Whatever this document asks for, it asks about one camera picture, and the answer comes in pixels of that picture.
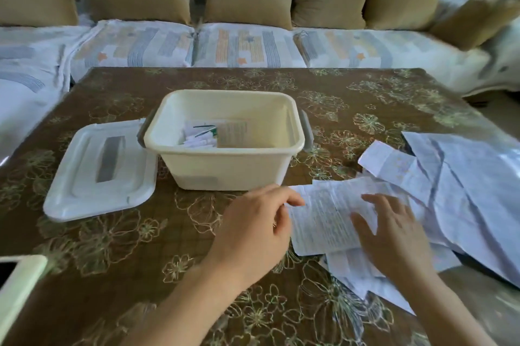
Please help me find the person's right hand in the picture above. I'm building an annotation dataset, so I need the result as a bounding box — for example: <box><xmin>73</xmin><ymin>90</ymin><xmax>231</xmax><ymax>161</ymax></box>
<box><xmin>350</xmin><ymin>193</ymin><xmax>438</xmax><ymax>281</ymax></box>

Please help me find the person's left hand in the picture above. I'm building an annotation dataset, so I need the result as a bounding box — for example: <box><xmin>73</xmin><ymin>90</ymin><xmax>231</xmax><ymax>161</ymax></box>
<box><xmin>208</xmin><ymin>184</ymin><xmax>306</xmax><ymax>290</ymax></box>

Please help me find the printed paper leaflet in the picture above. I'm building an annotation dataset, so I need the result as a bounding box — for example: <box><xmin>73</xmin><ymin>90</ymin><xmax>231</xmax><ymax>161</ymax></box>
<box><xmin>286</xmin><ymin>177</ymin><xmax>410</xmax><ymax>257</ymax></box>

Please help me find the person's right forearm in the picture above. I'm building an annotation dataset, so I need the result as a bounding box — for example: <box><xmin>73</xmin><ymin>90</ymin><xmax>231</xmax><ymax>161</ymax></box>
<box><xmin>386</xmin><ymin>266</ymin><xmax>499</xmax><ymax>346</ymax></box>

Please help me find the person's left forearm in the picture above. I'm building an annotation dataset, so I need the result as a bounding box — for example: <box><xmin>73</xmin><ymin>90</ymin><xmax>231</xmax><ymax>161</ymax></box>
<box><xmin>121</xmin><ymin>254</ymin><xmax>249</xmax><ymax>346</ymax></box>

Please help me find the crumpled white paper leaflet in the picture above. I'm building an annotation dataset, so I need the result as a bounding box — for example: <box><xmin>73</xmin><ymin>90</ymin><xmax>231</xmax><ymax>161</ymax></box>
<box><xmin>318</xmin><ymin>242</ymin><xmax>462</xmax><ymax>316</ymax></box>

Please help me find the small folded paper leaflet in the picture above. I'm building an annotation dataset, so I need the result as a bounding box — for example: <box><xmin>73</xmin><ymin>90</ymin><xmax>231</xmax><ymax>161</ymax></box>
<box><xmin>357</xmin><ymin>140</ymin><xmax>420</xmax><ymax>182</ymax></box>

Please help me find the cream plastic storage box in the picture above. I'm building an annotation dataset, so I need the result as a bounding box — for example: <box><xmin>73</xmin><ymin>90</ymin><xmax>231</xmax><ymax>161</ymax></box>
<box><xmin>137</xmin><ymin>89</ymin><xmax>314</xmax><ymax>191</ymax></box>

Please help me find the folded beige paper leaflet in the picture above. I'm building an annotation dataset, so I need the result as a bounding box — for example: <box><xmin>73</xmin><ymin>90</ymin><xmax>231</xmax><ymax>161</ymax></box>
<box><xmin>215</xmin><ymin>121</ymin><xmax>249</xmax><ymax>149</ymax></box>

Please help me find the large unfolded paper leaflet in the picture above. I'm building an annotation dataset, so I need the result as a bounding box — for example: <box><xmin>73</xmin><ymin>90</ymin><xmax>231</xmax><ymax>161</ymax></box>
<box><xmin>401</xmin><ymin>130</ymin><xmax>520</xmax><ymax>289</ymax></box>

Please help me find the pile of small white packets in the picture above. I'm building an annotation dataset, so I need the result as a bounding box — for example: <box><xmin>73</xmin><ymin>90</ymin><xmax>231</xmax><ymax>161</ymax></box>
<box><xmin>178</xmin><ymin>122</ymin><xmax>218</xmax><ymax>150</ymax></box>

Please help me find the brown floral table cover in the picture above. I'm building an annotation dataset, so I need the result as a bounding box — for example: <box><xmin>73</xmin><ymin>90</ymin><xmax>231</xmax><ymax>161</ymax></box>
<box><xmin>0</xmin><ymin>67</ymin><xmax>520</xmax><ymax>346</ymax></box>

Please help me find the patchwork quilted sofa cover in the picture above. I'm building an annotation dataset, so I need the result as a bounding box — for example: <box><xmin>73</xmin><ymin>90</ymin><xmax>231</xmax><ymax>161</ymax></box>
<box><xmin>0</xmin><ymin>0</ymin><xmax>520</xmax><ymax>165</ymax></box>

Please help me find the white plastic box lid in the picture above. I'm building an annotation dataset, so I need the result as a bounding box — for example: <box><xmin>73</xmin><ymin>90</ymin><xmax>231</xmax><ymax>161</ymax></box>
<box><xmin>43</xmin><ymin>119</ymin><xmax>159</xmax><ymax>224</ymax></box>

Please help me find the white-framed phone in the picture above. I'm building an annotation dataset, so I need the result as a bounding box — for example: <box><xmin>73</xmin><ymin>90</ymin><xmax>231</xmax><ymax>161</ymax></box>
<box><xmin>0</xmin><ymin>254</ymin><xmax>49</xmax><ymax>339</ymax></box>

